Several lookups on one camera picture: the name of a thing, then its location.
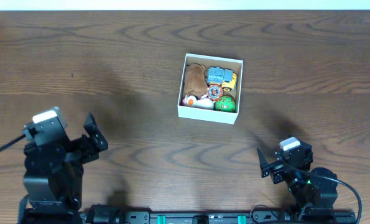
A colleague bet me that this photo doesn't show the white cardboard box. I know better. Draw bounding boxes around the white cardboard box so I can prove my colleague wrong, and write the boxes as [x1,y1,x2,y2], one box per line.
[177,54,243,124]

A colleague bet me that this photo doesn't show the white pink toy animal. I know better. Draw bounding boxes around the white pink toy animal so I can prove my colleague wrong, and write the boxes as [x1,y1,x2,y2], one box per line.
[181,95,215,110]

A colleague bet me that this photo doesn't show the black cable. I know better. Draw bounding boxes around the black cable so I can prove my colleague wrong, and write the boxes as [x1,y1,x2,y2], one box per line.
[0,133,27,161]
[284,161,363,224]

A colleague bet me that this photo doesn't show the grey yellow toy truck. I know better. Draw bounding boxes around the grey yellow toy truck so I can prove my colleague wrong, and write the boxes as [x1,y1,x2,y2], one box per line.
[206,67,238,92]

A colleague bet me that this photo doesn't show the left black cable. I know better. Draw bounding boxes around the left black cable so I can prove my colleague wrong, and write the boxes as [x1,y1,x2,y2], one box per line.
[0,133,27,161]

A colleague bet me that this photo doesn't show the orange round toy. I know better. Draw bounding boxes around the orange round toy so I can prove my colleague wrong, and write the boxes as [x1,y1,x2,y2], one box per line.
[207,84,223,102]

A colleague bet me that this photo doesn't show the green ball with orange numbers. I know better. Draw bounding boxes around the green ball with orange numbers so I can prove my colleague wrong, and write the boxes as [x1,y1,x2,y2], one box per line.
[215,96,236,113]

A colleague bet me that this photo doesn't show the brown plush toy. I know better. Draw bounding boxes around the brown plush toy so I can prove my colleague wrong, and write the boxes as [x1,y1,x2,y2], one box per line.
[183,63,208,98]

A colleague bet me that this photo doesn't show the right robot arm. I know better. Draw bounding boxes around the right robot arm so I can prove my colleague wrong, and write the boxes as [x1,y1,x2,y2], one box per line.
[257,137,338,221]

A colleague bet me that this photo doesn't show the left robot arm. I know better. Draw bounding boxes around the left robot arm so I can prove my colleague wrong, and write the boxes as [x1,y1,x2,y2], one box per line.
[18,110,108,223]

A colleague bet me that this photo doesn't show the right black cable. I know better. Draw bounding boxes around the right black cable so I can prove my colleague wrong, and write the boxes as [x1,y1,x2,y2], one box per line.
[284,161,363,224]

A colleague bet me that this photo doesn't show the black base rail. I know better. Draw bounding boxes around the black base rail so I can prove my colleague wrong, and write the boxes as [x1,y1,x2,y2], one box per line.
[80,205,356,224]

